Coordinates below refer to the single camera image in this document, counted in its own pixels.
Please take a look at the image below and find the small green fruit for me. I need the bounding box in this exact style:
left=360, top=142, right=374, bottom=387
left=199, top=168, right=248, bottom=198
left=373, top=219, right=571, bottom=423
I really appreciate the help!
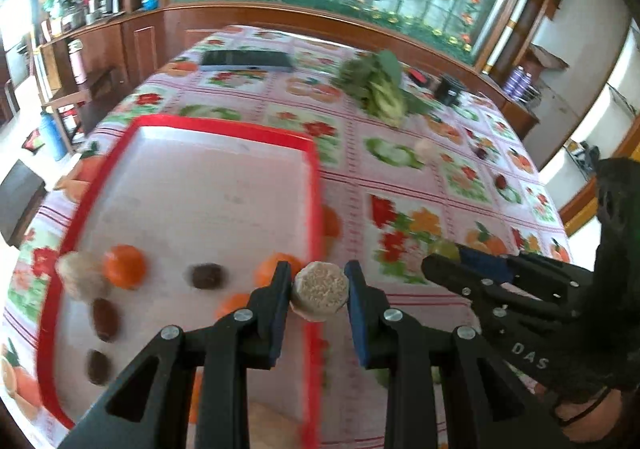
left=430, top=239, right=460, bottom=263

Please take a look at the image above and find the dark red jujube date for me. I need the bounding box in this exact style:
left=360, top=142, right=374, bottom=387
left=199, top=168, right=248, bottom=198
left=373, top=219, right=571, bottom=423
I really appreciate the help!
left=91, top=299, right=120, bottom=342

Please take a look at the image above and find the small orange tangerine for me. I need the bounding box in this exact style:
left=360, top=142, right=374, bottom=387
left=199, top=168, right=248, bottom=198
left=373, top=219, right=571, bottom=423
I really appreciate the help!
left=215, top=293, right=250, bottom=321

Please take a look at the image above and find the red jujube date far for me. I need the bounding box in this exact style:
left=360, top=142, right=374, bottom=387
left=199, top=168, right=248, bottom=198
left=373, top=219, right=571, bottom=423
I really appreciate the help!
left=495, top=175, right=508, bottom=189

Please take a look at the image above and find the dark date on tray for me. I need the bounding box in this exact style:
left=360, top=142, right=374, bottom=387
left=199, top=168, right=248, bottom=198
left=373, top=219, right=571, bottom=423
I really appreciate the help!
left=189, top=264, right=227, bottom=290

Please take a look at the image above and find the orange tangerine on tray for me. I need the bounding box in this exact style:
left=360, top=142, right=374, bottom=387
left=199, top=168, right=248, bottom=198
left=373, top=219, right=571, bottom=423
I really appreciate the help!
left=254, top=253, right=303, bottom=287
left=103, top=244, right=148, bottom=290

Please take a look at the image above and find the floral plastic tablecloth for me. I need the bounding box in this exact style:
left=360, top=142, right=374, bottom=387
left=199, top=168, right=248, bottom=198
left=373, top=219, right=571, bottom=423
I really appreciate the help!
left=0, top=24, right=574, bottom=449

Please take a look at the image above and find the red rimmed white tray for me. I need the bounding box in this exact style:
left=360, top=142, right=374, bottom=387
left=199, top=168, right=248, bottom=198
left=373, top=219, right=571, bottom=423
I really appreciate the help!
left=36, top=114, right=321, bottom=448

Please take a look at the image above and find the black cylindrical device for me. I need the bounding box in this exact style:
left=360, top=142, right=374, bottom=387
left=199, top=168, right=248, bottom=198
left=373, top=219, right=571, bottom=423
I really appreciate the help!
left=433, top=74, right=466, bottom=106

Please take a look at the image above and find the red black small box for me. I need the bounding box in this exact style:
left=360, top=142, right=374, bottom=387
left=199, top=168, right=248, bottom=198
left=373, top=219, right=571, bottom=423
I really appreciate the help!
left=407, top=68, right=430, bottom=88

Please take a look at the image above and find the green leafy vegetable bunch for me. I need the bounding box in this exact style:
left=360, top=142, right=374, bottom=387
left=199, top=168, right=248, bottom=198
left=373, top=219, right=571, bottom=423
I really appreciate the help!
left=331, top=50, right=428, bottom=128

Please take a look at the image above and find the dark wooden stool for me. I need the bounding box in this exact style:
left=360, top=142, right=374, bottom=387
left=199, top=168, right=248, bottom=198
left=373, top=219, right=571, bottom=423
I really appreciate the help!
left=0, top=160, right=47, bottom=247

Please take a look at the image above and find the blue water jug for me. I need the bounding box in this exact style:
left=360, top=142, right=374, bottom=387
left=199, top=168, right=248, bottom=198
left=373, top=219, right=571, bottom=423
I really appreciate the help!
left=39, top=110, right=67, bottom=162

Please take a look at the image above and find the pink thermos bottle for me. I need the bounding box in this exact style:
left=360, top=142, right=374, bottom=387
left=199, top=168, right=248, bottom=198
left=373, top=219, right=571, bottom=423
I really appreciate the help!
left=67, top=39, right=87, bottom=85

